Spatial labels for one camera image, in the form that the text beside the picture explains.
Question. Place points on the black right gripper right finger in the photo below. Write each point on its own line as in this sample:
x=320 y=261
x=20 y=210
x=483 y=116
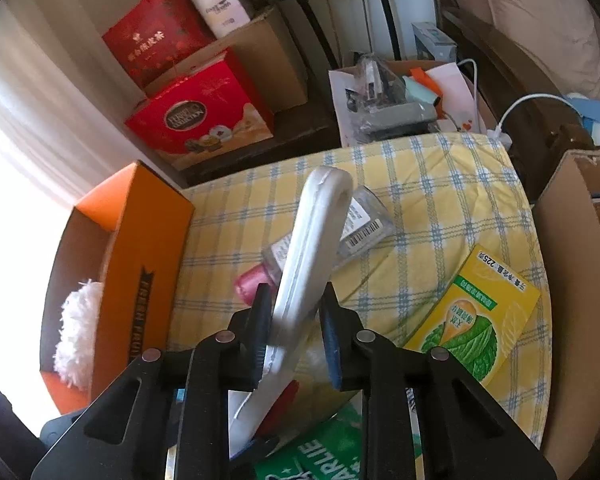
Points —
x=424 y=415

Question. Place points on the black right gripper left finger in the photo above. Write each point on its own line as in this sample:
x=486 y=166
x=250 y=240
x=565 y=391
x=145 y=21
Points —
x=167 y=400

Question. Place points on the white fluffy duster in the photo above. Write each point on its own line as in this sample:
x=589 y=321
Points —
x=74 y=354

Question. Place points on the yellow green tea carton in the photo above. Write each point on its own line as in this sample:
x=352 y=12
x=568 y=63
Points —
x=480 y=316

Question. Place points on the white red handled brush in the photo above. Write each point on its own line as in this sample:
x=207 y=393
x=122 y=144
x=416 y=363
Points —
x=315 y=238

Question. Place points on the green toothpaste box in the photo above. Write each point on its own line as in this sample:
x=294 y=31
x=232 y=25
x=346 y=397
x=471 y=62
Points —
x=330 y=450

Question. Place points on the orange cardboard box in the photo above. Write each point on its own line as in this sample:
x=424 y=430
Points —
x=128 y=233

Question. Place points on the yellow plaid cushion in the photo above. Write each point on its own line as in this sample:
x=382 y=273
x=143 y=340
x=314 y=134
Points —
x=445 y=193

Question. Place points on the brown cardboard box right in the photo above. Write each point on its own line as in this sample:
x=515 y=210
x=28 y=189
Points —
x=567 y=219

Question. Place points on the white curtain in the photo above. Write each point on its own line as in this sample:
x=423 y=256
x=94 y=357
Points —
x=63 y=97

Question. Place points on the red chocolate collection box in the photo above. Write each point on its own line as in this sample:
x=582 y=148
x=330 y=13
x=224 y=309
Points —
x=213 y=110

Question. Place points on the box of clutter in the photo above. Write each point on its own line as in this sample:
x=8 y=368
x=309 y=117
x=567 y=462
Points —
x=377 y=100

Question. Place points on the wooden sofa with cushions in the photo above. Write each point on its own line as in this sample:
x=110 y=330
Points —
x=531 y=56

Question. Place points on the red tea gift bag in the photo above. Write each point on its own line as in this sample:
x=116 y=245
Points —
x=155 y=36

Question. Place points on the large brown cardboard box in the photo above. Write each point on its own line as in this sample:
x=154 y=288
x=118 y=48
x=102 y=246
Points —
x=267 y=53

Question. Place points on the pink tissue pack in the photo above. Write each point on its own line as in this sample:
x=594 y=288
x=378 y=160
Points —
x=222 y=16

